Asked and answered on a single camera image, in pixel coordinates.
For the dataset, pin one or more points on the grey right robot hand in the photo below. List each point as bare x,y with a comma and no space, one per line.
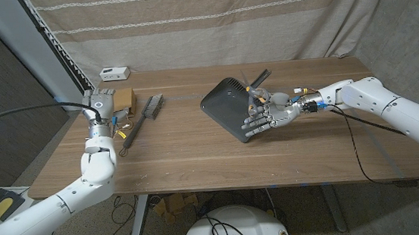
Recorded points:
281,113

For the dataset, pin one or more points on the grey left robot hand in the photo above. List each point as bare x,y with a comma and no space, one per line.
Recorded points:
98,104

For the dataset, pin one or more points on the brown paper bag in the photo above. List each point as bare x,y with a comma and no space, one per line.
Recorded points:
124,98

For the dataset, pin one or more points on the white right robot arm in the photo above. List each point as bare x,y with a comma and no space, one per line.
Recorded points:
403,112

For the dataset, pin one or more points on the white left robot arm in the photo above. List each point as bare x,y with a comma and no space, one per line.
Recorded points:
50,215

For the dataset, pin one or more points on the black hand brush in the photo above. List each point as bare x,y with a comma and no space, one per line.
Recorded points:
153,106

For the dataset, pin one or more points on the white power strip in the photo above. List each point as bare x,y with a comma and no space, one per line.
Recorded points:
114,73

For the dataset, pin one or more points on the black plastic dustpan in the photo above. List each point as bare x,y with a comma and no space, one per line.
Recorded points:
224,106

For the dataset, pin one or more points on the black strip with white trim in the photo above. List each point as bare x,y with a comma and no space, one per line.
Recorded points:
63,54

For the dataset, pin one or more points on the grey table leg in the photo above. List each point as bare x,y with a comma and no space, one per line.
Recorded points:
333,205

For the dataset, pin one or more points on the beige striped curtain backdrop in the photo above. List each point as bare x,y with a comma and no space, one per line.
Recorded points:
205,30

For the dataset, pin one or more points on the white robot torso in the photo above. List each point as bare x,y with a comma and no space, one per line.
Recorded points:
238,225

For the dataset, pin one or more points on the white table leg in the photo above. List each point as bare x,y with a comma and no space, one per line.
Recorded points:
140,218

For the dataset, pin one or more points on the brown cardboard scraps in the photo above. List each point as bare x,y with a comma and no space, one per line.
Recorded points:
175,204

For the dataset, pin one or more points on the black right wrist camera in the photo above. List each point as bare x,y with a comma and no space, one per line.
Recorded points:
310,106

